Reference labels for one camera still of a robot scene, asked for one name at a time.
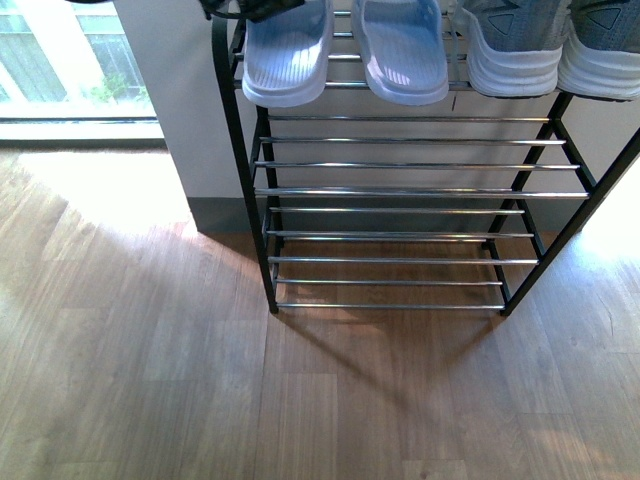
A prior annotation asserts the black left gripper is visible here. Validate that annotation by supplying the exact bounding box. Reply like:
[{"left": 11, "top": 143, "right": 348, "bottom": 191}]
[{"left": 200, "top": 0, "right": 305, "bottom": 22}]

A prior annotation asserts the light blue slipper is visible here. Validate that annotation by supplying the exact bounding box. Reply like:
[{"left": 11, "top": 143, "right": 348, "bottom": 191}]
[
  {"left": 351, "top": 1, "right": 449, "bottom": 106},
  {"left": 242, "top": 1, "right": 334, "bottom": 108}
]

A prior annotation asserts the grey knit sneaker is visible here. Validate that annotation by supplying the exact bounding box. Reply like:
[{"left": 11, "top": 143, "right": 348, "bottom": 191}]
[
  {"left": 452, "top": 0, "right": 570, "bottom": 98},
  {"left": 558, "top": 1, "right": 639, "bottom": 101}
]

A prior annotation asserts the black metal shoe rack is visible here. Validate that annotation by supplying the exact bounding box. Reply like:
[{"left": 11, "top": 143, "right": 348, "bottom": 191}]
[{"left": 211, "top": 17, "right": 639, "bottom": 316}]

